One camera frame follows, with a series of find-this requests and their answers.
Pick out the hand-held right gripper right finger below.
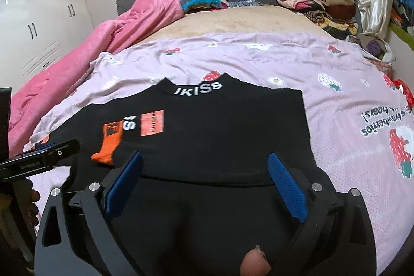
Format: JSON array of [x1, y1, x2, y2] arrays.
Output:
[[267, 152, 378, 276]]

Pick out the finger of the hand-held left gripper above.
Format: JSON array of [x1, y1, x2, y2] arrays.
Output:
[[41, 139, 81, 167], [23, 141, 59, 154]]

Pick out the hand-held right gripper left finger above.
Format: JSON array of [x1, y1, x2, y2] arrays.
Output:
[[34, 151, 144, 276]]

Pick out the black printed t-shirt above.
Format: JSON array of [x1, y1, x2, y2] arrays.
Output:
[[42, 73, 330, 276]]

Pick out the pile of folded clothes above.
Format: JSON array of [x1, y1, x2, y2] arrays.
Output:
[[271, 0, 363, 38]]

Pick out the striped colourful clothes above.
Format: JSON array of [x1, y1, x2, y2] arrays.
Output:
[[179, 0, 229, 13]]

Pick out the person's left hand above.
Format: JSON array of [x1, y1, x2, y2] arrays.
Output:
[[27, 181, 41, 222]]

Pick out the person's right hand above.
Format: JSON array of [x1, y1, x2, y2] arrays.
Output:
[[241, 245, 272, 274]]

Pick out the pink strawberry printed blanket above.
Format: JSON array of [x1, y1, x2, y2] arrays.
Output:
[[28, 31, 414, 276]]

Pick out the pink fleece quilt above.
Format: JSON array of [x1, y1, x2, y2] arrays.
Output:
[[8, 0, 221, 158]]

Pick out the white glossy wardrobe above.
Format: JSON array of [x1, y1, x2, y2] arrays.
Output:
[[0, 0, 95, 84]]

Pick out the red shiny wrapper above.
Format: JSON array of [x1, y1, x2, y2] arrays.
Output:
[[393, 79, 414, 103]]

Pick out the white bag with purple cloth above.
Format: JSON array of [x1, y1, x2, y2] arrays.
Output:
[[345, 33, 397, 70]]

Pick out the beige bed sheet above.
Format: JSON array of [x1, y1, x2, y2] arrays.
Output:
[[128, 3, 332, 52]]

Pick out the dark floral cloth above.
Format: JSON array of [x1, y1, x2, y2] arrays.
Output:
[[227, 0, 263, 8]]

